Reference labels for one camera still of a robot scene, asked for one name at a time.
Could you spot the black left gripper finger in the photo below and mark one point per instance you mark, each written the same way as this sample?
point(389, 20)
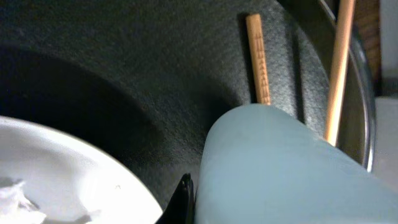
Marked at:
point(181, 208)

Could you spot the light blue cup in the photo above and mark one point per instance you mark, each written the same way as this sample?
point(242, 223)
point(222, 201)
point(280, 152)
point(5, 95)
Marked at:
point(260, 165)

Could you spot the white napkin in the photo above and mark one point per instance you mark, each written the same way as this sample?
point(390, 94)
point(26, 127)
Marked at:
point(16, 208)

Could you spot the grey dishwasher rack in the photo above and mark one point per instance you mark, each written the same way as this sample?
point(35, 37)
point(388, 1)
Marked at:
point(385, 154)

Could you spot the grey plate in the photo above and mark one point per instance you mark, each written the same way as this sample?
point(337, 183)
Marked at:
point(70, 180)

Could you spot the round black tray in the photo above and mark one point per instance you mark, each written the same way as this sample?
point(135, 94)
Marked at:
point(145, 80)

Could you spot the left wooden chopstick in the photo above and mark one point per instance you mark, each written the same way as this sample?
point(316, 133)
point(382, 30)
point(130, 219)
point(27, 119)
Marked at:
point(258, 58)

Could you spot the wooden chopstick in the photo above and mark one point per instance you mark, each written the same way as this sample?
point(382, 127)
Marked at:
point(339, 65)
point(258, 58)

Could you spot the right wooden chopstick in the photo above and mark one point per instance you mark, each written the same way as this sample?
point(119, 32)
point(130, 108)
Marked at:
point(339, 65)

